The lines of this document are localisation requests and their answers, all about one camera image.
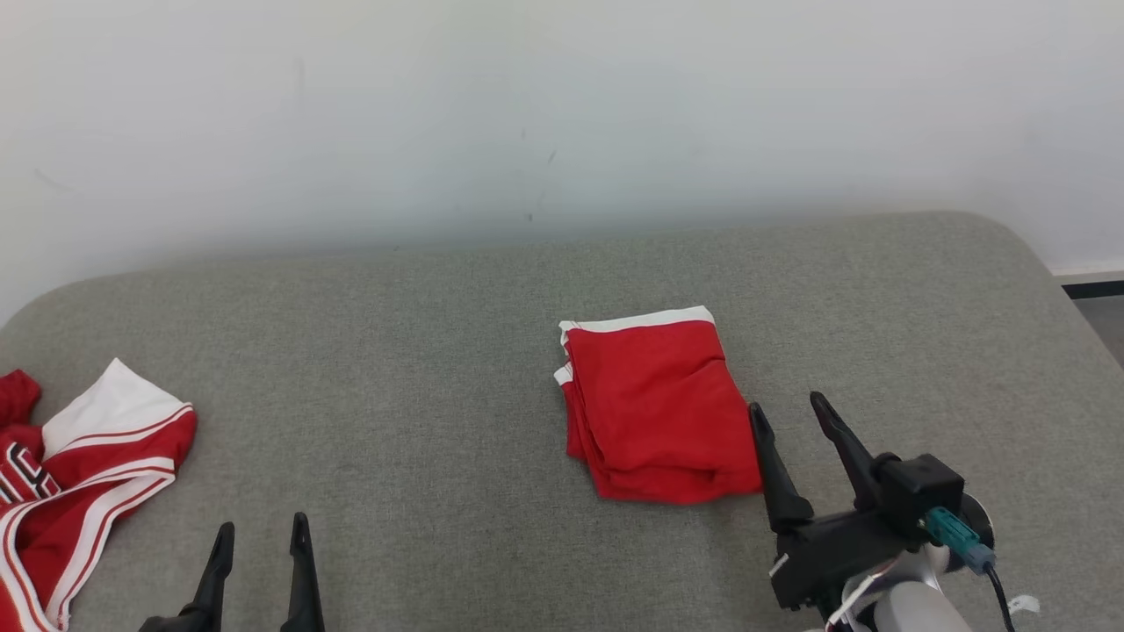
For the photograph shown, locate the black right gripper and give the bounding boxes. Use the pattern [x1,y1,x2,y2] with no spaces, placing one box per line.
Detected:
[747,391,925,614]

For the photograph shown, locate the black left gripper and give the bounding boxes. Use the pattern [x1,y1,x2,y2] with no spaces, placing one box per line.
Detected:
[138,513,327,632]

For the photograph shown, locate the red shorts with white trim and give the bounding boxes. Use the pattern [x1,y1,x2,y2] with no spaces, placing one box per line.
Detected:
[553,305,764,506]

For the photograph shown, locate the red basketball jersey with lettering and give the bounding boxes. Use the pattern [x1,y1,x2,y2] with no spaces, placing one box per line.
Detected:
[0,358,198,632]

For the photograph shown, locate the black and white baseboard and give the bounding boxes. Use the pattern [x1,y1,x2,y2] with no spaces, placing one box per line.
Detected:
[1052,268,1124,301]

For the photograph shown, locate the teal cable connector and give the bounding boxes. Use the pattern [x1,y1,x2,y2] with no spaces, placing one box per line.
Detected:
[922,506,998,575]

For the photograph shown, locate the thin black cable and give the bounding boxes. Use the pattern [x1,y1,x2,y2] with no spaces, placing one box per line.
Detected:
[983,562,1021,632]

